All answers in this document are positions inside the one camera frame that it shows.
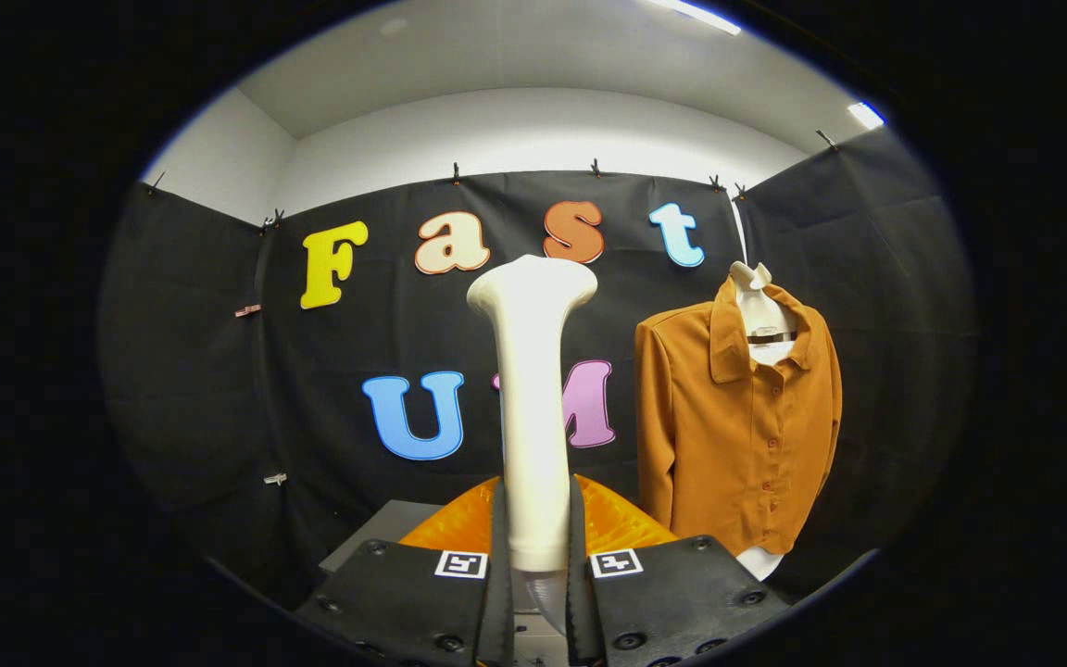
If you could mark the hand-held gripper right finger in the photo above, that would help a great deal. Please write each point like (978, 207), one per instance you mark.
(578, 593)

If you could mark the white tag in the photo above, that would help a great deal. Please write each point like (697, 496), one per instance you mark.
(274, 479)

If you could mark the row of black clips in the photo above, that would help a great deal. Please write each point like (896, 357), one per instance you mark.
(595, 168)

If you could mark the pink tag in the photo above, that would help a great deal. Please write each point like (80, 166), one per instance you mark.
(247, 310)

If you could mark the grey cabinet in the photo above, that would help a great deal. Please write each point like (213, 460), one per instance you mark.
(385, 528)

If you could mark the white garment steamer head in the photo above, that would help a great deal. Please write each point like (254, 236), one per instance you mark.
(533, 417)

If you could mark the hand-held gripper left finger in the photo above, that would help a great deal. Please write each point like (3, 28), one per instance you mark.
(495, 593)

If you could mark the brown button shirt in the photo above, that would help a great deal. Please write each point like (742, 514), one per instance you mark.
(728, 445)

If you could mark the small ceiling light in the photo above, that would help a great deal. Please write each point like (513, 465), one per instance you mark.
(867, 114)

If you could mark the large ceiling light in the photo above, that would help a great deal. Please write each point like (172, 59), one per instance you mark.
(696, 14)

